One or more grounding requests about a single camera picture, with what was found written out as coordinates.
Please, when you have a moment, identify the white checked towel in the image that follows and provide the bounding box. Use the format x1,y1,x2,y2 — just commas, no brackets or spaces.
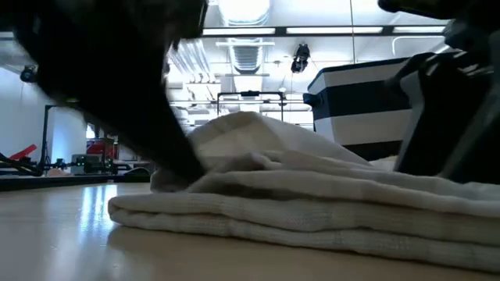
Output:
107,110,500,273

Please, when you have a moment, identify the red background equipment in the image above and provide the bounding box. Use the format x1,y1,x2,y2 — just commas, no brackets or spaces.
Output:
86,139,118,159

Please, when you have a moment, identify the navy white striped fabric basket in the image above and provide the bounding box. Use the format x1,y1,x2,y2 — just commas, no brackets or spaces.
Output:
302,57,416,162

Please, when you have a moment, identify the black ceiling-mounted camera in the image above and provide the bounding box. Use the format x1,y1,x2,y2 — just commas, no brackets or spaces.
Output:
290,43,312,75
19,64,38,84

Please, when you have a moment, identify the black background workstation frame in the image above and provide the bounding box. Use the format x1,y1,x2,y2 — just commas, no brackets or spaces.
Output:
37,103,118,176
216,90,285,123

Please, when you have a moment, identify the black overhead frame bar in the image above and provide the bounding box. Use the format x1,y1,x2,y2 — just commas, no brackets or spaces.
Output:
201,24,448,37

